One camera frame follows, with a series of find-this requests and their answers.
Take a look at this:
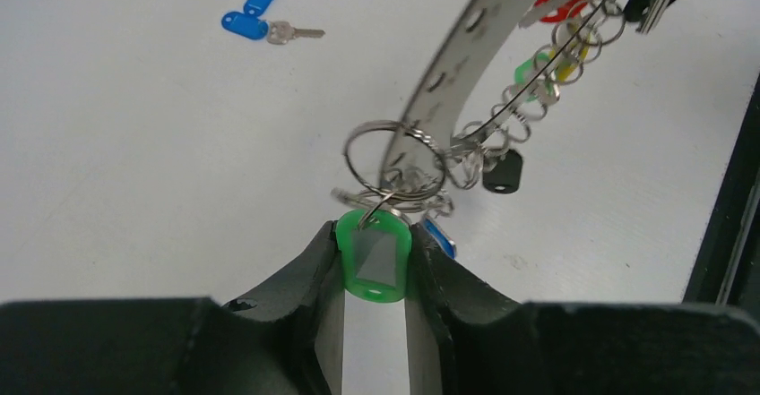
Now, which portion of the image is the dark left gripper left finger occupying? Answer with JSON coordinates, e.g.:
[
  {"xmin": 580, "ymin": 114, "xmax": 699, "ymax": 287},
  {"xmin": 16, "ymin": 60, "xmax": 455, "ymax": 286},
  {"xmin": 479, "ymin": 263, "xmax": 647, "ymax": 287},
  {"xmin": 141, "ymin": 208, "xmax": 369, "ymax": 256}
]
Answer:
[{"xmin": 1, "ymin": 222, "xmax": 345, "ymax": 394}]

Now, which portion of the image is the lower silver key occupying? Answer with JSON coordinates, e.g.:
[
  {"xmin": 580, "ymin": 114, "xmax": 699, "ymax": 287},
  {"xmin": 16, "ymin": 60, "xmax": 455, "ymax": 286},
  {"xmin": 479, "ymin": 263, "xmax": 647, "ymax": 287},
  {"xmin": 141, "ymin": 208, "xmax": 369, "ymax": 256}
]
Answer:
[{"xmin": 265, "ymin": 21, "xmax": 325, "ymax": 46}]

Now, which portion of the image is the lower blue key tag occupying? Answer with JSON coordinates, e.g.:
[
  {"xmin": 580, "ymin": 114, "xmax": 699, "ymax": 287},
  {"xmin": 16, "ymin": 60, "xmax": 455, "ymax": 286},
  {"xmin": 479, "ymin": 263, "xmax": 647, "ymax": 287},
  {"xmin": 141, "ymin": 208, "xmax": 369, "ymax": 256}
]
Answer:
[{"xmin": 220, "ymin": 11, "xmax": 269, "ymax": 40}]

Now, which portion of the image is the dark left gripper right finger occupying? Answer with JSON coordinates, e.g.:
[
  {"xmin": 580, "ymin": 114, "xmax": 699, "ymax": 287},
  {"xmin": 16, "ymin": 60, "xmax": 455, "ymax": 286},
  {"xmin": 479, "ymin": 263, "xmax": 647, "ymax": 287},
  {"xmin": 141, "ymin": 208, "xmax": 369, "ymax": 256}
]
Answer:
[{"xmin": 405, "ymin": 226, "xmax": 759, "ymax": 394}]

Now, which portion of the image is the large metal keyring with keys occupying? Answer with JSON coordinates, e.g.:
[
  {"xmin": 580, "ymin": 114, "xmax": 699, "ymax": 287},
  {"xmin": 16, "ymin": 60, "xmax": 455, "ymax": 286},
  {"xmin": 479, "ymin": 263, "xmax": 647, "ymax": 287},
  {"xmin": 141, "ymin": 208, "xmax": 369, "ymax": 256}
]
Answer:
[{"xmin": 333, "ymin": 0, "xmax": 676, "ymax": 260}]

